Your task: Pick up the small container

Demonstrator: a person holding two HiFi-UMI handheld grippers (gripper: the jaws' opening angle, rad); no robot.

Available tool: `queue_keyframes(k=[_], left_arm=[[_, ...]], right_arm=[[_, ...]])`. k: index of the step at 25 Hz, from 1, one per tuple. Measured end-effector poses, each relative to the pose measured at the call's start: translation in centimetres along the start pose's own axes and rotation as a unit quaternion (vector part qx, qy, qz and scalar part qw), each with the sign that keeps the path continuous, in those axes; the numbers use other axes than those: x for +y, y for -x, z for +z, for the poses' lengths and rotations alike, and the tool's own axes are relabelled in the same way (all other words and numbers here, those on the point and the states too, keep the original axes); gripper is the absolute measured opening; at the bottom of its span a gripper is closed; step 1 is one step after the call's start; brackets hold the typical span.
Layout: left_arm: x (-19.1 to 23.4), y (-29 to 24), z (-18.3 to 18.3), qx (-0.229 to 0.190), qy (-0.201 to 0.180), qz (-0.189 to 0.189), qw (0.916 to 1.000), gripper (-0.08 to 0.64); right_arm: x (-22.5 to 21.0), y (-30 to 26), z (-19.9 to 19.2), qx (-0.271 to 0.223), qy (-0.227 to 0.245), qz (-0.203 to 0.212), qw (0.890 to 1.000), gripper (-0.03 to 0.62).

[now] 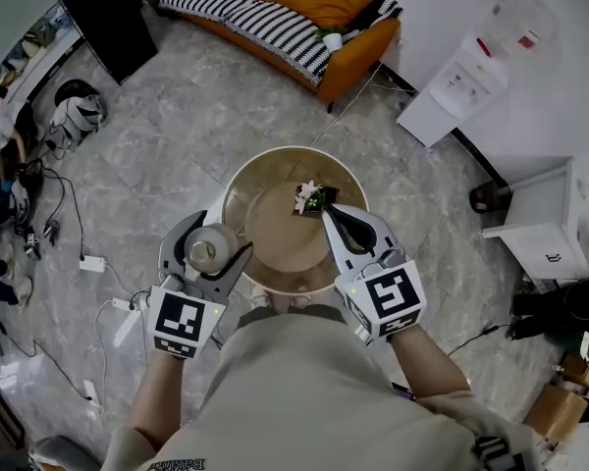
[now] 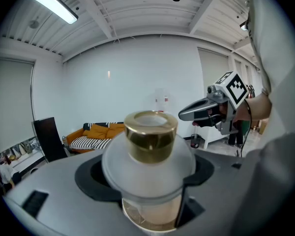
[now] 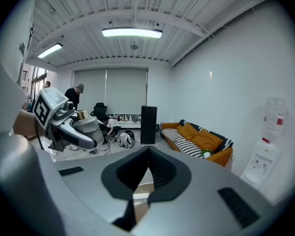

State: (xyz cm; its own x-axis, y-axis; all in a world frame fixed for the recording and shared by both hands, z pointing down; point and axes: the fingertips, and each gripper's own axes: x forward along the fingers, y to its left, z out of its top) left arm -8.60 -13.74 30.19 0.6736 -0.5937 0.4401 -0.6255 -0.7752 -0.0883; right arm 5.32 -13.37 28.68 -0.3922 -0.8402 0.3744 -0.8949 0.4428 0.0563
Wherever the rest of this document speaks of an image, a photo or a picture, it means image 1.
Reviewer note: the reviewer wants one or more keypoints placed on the white cabinet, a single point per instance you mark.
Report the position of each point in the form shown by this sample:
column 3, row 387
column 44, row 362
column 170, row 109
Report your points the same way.
column 535, row 224

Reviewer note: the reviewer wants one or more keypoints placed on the black white striped blanket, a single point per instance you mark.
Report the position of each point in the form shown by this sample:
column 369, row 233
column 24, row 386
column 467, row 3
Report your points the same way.
column 270, row 22

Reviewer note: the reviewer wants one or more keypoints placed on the round wooden table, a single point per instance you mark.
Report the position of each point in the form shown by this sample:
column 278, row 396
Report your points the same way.
column 280, row 238

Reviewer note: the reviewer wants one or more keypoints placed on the brown cardboard box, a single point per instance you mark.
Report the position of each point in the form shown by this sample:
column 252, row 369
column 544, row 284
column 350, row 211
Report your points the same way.
column 554, row 412

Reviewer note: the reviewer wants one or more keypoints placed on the clear water bottle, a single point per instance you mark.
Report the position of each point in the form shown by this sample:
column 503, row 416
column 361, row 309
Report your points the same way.
column 520, row 27

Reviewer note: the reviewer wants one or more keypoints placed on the white water dispenser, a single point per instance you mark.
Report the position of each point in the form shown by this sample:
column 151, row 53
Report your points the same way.
column 446, row 96

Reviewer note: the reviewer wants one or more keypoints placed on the person's left forearm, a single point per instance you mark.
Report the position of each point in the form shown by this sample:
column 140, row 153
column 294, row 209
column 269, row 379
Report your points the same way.
column 162, row 400

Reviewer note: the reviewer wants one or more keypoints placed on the black round container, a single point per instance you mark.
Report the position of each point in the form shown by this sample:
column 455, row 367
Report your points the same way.
column 488, row 199

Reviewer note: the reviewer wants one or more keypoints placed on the orange sofa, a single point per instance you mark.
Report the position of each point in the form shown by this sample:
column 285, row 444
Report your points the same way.
column 353, row 67

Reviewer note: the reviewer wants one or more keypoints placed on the white power adapter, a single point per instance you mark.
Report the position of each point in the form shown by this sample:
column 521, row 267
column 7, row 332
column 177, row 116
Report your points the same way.
column 93, row 263

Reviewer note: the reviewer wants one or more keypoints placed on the person's dark trousers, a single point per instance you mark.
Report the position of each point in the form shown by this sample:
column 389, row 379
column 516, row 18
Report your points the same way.
column 260, row 314

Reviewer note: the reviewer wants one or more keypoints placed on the white potted plant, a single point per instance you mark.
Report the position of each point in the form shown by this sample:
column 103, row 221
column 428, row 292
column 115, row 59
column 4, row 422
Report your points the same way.
column 332, row 39

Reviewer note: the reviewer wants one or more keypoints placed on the person's left shoe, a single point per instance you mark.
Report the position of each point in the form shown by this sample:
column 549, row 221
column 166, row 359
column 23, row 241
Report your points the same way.
column 260, row 296

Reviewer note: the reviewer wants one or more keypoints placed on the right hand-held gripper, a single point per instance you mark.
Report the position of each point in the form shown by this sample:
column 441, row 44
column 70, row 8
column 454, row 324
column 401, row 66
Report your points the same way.
column 392, row 292

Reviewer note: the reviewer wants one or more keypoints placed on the small black devices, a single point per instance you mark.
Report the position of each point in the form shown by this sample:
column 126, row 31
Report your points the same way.
column 41, row 238

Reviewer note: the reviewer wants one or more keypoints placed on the orange grey chair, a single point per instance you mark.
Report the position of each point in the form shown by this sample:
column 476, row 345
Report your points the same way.
column 64, row 454

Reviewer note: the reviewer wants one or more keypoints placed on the person's right shoe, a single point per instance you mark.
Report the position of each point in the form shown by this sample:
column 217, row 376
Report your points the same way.
column 300, row 302

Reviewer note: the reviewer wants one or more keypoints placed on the white power strip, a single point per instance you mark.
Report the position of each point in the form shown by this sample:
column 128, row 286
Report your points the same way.
column 126, row 312
column 90, row 393

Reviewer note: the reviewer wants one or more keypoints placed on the person's beige shirt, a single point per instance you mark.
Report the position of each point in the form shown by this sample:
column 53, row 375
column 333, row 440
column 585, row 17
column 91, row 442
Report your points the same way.
column 299, row 395

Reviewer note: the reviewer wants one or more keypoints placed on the long white low shelf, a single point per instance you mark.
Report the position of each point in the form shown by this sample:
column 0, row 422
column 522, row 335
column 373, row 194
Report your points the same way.
column 39, row 62

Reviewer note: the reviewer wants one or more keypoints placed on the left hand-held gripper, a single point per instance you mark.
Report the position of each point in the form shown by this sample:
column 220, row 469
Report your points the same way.
column 176, row 319

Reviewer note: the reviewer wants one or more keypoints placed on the grey black helmet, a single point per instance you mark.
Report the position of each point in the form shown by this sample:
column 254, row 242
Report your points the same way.
column 78, row 111

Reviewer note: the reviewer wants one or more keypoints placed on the person's shoe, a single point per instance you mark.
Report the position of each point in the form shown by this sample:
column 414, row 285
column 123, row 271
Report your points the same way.
column 300, row 302
column 260, row 296

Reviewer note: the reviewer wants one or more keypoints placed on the person's right forearm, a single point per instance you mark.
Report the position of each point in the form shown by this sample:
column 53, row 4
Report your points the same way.
column 432, row 366

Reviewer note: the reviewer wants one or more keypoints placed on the pink flower decoration dark box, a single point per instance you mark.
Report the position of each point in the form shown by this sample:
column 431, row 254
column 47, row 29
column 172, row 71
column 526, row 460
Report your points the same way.
column 314, row 201

